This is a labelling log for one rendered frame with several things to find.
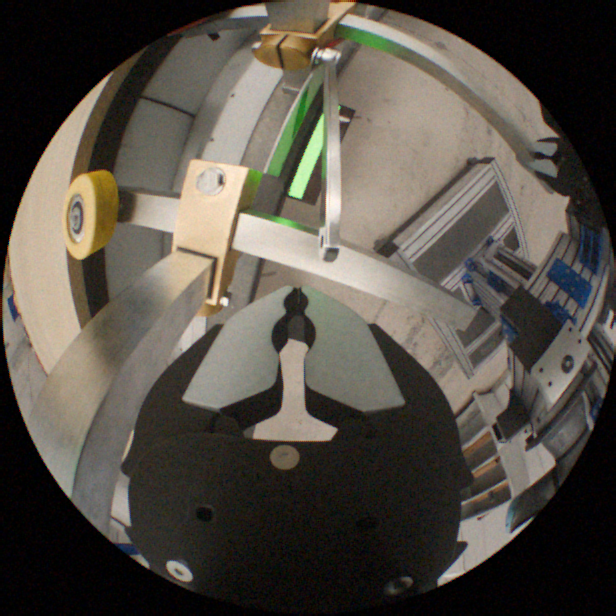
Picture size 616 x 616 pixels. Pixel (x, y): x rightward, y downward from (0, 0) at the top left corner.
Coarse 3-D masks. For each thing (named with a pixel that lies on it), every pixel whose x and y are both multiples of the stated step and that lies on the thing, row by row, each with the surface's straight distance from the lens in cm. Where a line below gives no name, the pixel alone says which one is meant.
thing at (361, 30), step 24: (216, 24) 30; (240, 24) 29; (264, 24) 28; (360, 24) 25; (384, 48) 26; (408, 48) 25; (432, 48) 27; (432, 72) 26; (456, 72) 26; (480, 96) 27; (504, 120) 29; (528, 144) 32
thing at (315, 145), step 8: (320, 120) 33; (320, 128) 33; (312, 136) 33; (320, 136) 33; (312, 144) 32; (320, 144) 32; (312, 152) 32; (304, 160) 32; (312, 160) 32; (304, 168) 32; (312, 168) 32; (296, 176) 32; (304, 176) 32; (296, 184) 32; (304, 184) 32; (296, 192) 32
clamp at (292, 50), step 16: (336, 16) 24; (272, 32) 22; (288, 32) 22; (304, 32) 21; (320, 32) 21; (256, 48) 23; (272, 48) 21; (288, 48) 20; (304, 48) 20; (272, 64) 23; (288, 64) 22; (304, 64) 22
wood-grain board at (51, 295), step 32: (128, 64) 30; (96, 96) 28; (64, 128) 35; (96, 128) 28; (64, 160) 29; (32, 192) 46; (64, 192) 27; (32, 224) 45; (32, 256) 47; (64, 256) 28; (32, 288) 55; (64, 288) 32; (32, 320) 75; (64, 320) 38; (128, 448) 98
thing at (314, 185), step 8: (344, 112) 34; (352, 112) 35; (344, 120) 34; (344, 128) 33; (320, 160) 32; (320, 168) 32; (312, 176) 32; (320, 176) 32; (312, 184) 32; (320, 184) 32; (312, 192) 32; (312, 200) 32
